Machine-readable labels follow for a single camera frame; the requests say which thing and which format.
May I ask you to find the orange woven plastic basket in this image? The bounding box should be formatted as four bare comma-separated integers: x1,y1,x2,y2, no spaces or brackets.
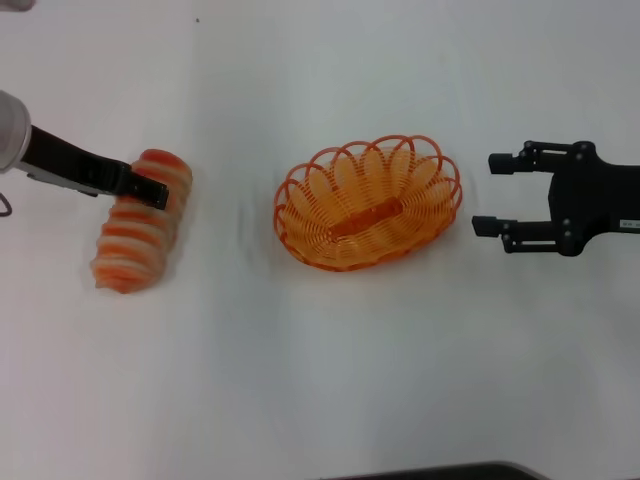
273,133,462,273

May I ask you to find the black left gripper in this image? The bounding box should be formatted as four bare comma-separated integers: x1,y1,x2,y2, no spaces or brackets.
22,124,170,210

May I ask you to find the orange striped shrimp toy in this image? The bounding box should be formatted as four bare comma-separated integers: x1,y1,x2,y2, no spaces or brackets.
89,148,194,295

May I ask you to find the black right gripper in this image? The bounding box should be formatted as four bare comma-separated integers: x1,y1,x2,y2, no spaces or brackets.
472,140,640,257

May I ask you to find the dark curved robot base edge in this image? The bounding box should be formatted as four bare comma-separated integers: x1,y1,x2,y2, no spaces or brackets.
319,460,544,480

